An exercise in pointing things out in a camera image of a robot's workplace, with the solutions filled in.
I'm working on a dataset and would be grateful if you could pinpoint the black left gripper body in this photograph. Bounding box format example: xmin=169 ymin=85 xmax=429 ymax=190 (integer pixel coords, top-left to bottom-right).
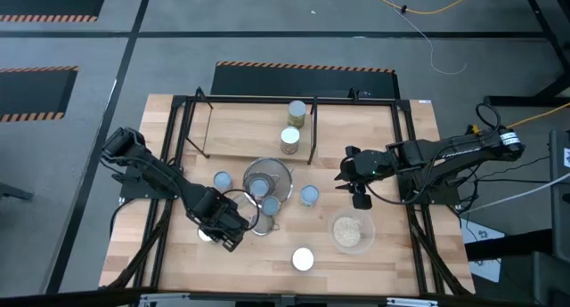
xmin=189 ymin=189 xmax=250 ymax=254

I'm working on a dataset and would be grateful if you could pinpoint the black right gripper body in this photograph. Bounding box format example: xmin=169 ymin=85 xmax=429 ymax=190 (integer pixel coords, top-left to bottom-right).
xmin=340 ymin=145 xmax=397 ymax=211

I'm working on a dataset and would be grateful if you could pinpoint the short tin can grey lid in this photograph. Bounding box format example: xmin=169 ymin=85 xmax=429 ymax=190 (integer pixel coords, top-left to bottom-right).
xmin=298 ymin=184 xmax=322 ymax=208

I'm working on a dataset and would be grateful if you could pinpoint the short can teal white label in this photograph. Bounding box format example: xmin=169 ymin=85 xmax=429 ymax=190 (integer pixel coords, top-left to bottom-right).
xmin=212 ymin=171 xmax=234 ymax=193

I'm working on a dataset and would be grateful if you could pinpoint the pineapple rings tin can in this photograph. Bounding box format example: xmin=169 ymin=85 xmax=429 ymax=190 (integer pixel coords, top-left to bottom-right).
xmin=261 ymin=194 xmax=283 ymax=217

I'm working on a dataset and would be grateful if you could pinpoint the tall tin can colourful label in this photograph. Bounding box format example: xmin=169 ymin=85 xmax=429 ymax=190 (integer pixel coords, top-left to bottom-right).
xmin=290 ymin=246 xmax=316 ymax=272

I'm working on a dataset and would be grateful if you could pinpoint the small metal mesh strainer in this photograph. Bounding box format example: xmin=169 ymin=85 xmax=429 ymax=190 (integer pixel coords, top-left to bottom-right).
xmin=247 ymin=211 xmax=282 ymax=237

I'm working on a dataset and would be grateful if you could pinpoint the beige grain heap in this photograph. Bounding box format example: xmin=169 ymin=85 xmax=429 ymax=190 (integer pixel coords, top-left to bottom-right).
xmin=332 ymin=215 xmax=362 ymax=249

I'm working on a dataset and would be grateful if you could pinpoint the medium metal mesh strainer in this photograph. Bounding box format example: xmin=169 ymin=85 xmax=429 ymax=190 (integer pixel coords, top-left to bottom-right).
xmin=242 ymin=169 xmax=278 ymax=206

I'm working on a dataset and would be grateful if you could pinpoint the large metal mesh strainer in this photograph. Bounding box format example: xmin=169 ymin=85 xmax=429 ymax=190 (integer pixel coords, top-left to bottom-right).
xmin=231 ymin=156 xmax=296 ymax=210

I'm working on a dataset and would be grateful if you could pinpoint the black table edge beam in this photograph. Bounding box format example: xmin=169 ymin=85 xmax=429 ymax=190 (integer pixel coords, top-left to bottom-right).
xmin=0 ymin=287 xmax=570 ymax=307

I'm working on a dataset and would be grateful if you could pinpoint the black hazard-striped floor mat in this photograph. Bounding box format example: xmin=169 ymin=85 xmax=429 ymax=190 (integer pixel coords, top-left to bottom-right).
xmin=0 ymin=65 xmax=79 ymax=124
xmin=209 ymin=61 xmax=401 ymax=100
xmin=0 ymin=0 xmax=109 ymax=23

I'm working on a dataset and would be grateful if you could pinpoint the white paper sheet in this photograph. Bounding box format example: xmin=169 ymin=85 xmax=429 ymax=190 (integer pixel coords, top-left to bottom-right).
xmin=460 ymin=216 xmax=503 ymax=284

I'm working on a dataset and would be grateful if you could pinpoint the black floor stand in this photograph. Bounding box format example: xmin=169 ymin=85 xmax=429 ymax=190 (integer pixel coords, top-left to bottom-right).
xmin=444 ymin=0 xmax=570 ymax=108

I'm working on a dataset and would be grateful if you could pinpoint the black furniture block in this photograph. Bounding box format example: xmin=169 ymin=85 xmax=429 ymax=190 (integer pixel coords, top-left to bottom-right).
xmin=465 ymin=229 xmax=570 ymax=307

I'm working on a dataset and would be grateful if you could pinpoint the grey stand foot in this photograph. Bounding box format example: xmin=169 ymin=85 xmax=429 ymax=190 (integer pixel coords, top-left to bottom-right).
xmin=0 ymin=182 xmax=35 ymax=202

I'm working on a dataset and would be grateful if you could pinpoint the black metal rig frame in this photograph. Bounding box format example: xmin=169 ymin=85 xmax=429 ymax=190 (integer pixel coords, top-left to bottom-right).
xmin=98 ymin=93 xmax=476 ymax=299

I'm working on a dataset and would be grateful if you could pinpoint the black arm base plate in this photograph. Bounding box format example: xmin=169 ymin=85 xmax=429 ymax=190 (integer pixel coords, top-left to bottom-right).
xmin=118 ymin=162 xmax=183 ymax=200
xmin=397 ymin=166 xmax=460 ymax=206

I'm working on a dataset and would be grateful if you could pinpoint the yellow cable with plug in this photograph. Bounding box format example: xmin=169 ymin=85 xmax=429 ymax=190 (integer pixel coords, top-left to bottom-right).
xmin=469 ymin=101 xmax=570 ymax=137

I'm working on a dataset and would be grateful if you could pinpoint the thin white floor cable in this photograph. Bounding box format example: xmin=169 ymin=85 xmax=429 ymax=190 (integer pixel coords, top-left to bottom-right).
xmin=380 ymin=0 xmax=468 ymax=76

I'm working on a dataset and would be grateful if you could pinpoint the yellow floor cable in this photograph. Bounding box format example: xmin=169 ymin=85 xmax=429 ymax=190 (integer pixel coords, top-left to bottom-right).
xmin=359 ymin=0 xmax=482 ymax=16

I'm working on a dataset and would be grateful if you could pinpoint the light grey hose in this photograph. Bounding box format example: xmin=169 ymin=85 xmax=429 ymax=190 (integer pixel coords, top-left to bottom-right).
xmin=462 ymin=172 xmax=570 ymax=214

